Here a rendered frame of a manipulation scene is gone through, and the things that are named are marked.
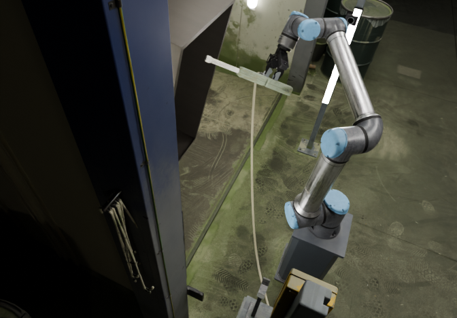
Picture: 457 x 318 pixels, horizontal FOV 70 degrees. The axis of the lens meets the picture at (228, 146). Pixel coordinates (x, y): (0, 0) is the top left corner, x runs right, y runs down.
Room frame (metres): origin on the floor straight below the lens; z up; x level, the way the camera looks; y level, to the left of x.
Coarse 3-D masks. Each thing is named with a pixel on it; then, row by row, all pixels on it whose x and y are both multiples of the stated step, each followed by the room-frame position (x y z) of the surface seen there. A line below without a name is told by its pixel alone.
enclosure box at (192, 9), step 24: (168, 0) 1.56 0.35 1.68; (192, 0) 1.63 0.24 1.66; (216, 0) 1.70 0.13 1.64; (192, 24) 1.41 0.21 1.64; (216, 24) 1.82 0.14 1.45; (192, 48) 1.87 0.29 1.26; (216, 48) 1.82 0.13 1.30; (192, 72) 1.87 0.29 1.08; (192, 96) 1.87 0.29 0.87; (192, 120) 1.87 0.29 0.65
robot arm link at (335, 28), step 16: (336, 32) 1.44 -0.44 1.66; (336, 48) 1.37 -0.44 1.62; (336, 64) 1.33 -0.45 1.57; (352, 64) 1.29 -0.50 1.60; (352, 80) 1.21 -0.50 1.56; (352, 96) 1.15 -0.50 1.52; (368, 96) 1.15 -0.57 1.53; (352, 112) 1.11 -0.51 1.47; (368, 112) 1.08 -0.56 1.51; (368, 128) 0.99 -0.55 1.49
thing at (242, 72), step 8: (208, 56) 1.38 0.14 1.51; (216, 64) 1.37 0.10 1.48; (224, 64) 1.38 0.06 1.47; (240, 72) 1.38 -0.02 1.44; (248, 72) 1.39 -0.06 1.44; (256, 80) 1.39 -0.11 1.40; (264, 80) 1.40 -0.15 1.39; (272, 80) 1.41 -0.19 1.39; (272, 88) 1.39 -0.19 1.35; (280, 88) 1.40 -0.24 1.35; (288, 88) 1.41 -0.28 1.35
